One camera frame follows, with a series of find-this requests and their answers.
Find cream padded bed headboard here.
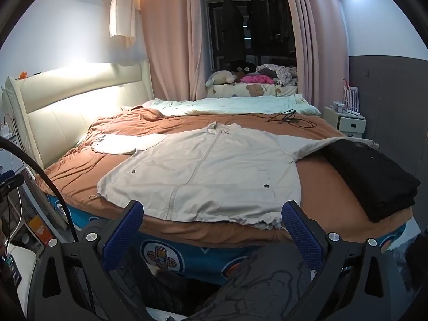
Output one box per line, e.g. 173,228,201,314
2,59,154,171

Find light green quilt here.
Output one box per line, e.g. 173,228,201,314
144,94,321,117

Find white hanging shirt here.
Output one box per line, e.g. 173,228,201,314
109,0,137,48

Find brown blanket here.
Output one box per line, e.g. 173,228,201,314
35,105,413,251

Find dark plush toy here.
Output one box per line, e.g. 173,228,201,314
233,61,257,74

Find orange box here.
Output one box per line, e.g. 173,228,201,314
28,214,51,246

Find bear print cushion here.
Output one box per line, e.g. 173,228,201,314
209,83,298,98

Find pink clothes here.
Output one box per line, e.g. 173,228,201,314
240,74,275,85

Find row of dark hanging clothes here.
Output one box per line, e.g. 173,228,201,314
247,0,295,42

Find pink curtain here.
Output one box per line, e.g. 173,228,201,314
140,0,215,101
281,0,350,112

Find thin black cable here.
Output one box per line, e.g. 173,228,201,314
266,109,316,128

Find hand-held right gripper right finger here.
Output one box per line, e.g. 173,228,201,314
282,201,392,321

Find thick black cable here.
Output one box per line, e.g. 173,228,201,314
0,136,79,243

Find white nightstand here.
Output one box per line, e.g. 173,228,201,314
323,106,366,139

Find blue printed bed sheet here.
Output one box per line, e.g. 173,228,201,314
45,194,407,276

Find cream plush toy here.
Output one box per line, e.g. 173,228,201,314
205,70,239,88

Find white charger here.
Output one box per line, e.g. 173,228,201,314
0,114,17,141

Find white charging cable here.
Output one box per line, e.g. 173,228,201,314
6,187,25,253

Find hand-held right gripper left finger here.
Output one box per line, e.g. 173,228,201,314
28,201,158,321

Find beige zip jacket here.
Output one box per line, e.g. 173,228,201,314
92,122,380,230

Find black folded clothes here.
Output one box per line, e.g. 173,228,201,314
320,139,421,222

